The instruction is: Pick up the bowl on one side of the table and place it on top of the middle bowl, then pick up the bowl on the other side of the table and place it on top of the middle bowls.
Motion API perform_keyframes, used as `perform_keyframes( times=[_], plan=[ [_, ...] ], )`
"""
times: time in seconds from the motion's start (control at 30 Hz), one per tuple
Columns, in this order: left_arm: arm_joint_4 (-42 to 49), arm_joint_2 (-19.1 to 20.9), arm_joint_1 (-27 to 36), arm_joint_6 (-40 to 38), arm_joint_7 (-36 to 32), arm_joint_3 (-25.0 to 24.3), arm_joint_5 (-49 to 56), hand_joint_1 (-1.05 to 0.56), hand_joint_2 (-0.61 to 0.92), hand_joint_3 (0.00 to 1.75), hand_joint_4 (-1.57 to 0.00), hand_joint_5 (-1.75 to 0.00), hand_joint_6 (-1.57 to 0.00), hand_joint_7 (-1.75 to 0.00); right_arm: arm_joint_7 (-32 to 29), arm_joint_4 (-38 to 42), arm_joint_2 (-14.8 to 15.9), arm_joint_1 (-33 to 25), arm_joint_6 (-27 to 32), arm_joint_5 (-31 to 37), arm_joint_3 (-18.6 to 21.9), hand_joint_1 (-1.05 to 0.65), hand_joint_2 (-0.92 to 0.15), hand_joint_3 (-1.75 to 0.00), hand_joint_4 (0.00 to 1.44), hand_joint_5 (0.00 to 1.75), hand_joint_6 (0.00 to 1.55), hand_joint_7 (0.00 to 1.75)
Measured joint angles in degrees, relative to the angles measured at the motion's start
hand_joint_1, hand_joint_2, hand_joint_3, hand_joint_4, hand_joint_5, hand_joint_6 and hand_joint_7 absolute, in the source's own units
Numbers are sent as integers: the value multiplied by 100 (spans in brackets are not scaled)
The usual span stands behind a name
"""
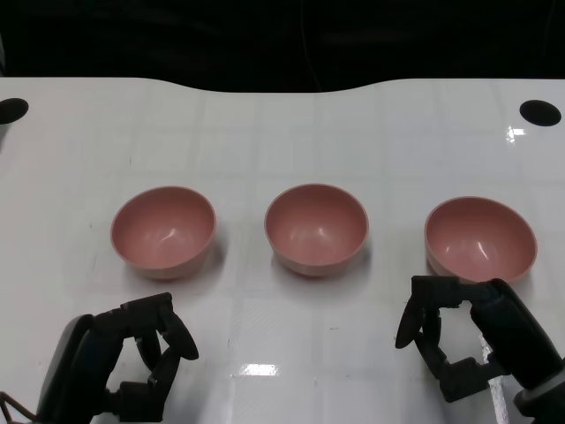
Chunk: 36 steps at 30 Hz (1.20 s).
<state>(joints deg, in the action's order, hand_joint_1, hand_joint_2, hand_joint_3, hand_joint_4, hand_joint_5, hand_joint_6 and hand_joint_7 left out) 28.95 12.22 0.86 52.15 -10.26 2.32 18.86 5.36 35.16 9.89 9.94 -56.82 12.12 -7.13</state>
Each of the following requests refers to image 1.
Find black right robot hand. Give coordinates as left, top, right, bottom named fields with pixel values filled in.
left=395, top=276, right=565, bottom=404

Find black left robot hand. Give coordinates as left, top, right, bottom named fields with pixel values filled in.
left=37, top=291, right=200, bottom=424

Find pink plastic bowl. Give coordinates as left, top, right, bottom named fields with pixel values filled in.
left=424, top=196, right=539, bottom=284
left=263, top=183, right=370, bottom=280
left=109, top=185, right=218, bottom=283

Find black round table grommet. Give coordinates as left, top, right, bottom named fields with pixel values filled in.
left=0, top=97, right=30, bottom=125
left=519, top=99, right=562, bottom=128

